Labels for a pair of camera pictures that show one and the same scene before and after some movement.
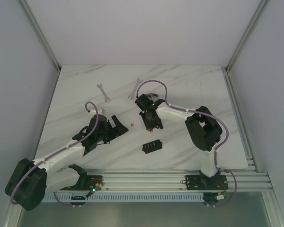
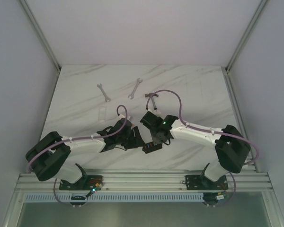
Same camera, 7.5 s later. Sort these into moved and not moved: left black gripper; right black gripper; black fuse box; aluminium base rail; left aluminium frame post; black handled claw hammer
Moved: right black gripper; left black gripper
Not moved: left aluminium frame post; black fuse box; black handled claw hammer; aluminium base rail
